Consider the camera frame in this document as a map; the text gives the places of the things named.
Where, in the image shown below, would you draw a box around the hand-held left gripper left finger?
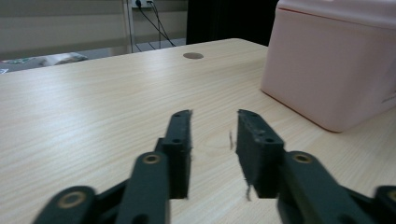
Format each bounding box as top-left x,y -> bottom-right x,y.
115,109 -> 193,224

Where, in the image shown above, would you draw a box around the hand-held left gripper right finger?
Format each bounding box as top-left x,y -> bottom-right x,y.
235,108 -> 376,224

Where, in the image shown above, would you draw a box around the pink storage box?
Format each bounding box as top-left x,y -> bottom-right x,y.
261,0 -> 396,133

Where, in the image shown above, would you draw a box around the black curtain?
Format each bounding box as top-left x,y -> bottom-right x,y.
186,0 -> 280,48

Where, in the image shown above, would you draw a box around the clear plastic bag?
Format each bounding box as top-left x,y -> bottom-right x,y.
39,51 -> 89,67

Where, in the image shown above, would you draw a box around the round table cable hole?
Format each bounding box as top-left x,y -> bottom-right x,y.
182,51 -> 205,61

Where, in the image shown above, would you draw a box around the black floor cables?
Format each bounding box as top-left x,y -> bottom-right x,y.
135,1 -> 177,52

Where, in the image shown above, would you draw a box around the white wall socket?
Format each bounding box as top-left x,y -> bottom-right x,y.
132,0 -> 156,9

